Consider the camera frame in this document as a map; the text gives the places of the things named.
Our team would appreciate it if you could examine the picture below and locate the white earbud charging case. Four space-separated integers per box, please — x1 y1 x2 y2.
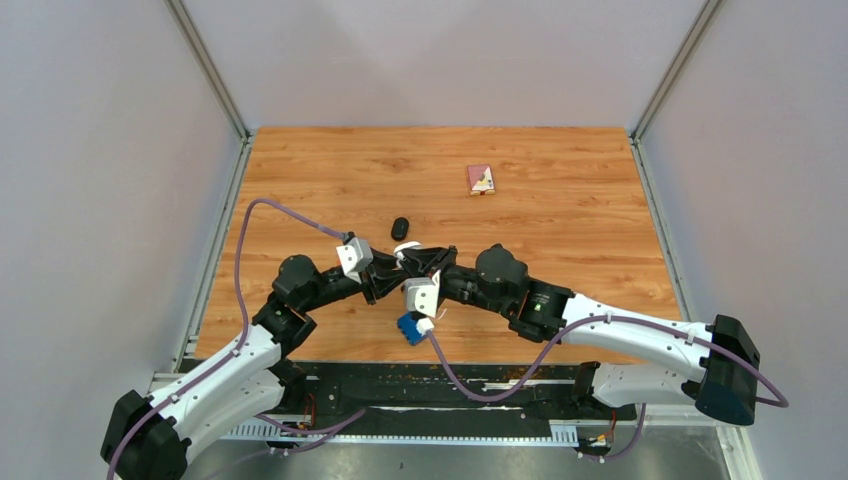
393 241 422 260

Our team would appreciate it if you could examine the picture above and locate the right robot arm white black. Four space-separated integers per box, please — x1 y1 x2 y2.
394 242 762 426

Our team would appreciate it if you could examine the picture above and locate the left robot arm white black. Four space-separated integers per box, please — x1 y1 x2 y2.
100 238 409 479

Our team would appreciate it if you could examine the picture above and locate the black earbud case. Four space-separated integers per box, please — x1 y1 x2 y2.
390 217 410 242

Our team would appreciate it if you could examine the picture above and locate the blue toy brick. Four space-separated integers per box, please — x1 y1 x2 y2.
396 312 434 346

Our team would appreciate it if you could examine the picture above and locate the red white card box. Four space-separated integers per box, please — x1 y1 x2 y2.
466 164 496 196

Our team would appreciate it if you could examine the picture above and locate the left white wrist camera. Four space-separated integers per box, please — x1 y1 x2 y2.
336 237 374 284

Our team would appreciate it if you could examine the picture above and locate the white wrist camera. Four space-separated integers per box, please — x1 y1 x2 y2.
403 271 441 318
336 237 374 284

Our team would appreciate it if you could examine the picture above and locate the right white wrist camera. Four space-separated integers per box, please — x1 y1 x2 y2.
403 271 441 318

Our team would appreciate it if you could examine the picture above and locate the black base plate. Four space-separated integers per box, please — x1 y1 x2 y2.
271 362 637 435

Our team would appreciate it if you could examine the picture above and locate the slotted white cable duct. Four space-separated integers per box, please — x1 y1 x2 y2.
221 419 579 447

